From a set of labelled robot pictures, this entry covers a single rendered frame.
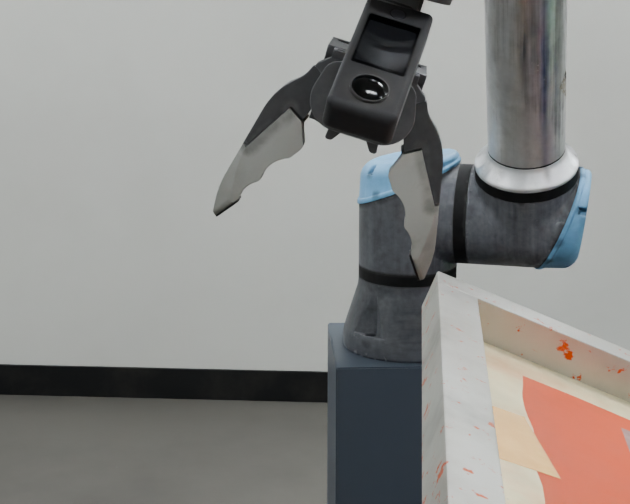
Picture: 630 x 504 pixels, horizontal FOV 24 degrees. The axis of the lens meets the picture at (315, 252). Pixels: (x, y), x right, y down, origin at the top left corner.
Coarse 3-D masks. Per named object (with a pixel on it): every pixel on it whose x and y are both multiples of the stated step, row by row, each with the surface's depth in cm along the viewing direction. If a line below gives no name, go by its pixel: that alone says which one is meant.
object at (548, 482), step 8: (544, 480) 101; (552, 480) 102; (560, 480) 103; (568, 480) 103; (544, 488) 100; (552, 488) 100; (560, 488) 101; (568, 488) 102; (576, 488) 102; (584, 488) 103; (592, 488) 104; (544, 496) 98; (552, 496) 99; (560, 496) 100; (568, 496) 100; (576, 496) 101; (584, 496) 101; (592, 496) 102; (600, 496) 103; (608, 496) 103
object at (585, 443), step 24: (528, 384) 121; (528, 408) 115; (552, 408) 118; (576, 408) 120; (600, 408) 123; (552, 432) 112; (576, 432) 114; (600, 432) 117; (624, 432) 119; (552, 456) 107; (576, 456) 109; (600, 456) 111; (624, 456) 113; (576, 480) 104; (600, 480) 106; (624, 480) 108
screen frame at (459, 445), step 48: (432, 288) 129; (432, 336) 116; (480, 336) 116; (528, 336) 128; (576, 336) 128; (432, 384) 105; (480, 384) 104; (624, 384) 128; (432, 432) 96; (480, 432) 94; (432, 480) 89; (480, 480) 86
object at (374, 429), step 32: (352, 384) 166; (384, 384) 166; (416, 384) 166; (352, 416) 167; (384, 416) 167; (416, 416) 167; (352, 448) 168; (384, 448) 168; (416, 448) 168; (352, 480) 169; (384, 480) 169; (416, 480) 169
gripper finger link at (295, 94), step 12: (312, 72) 97; (288, 84) 98; (300, 84) 98; (312, 84) 97; (276, 96) 98; (288, 96) 98; (300, 96) 98; (264, 108) 98; (276, 108) 98; (288, 108) 98; (300, 108) 98; (264, 120) 98; (252, 132) 99
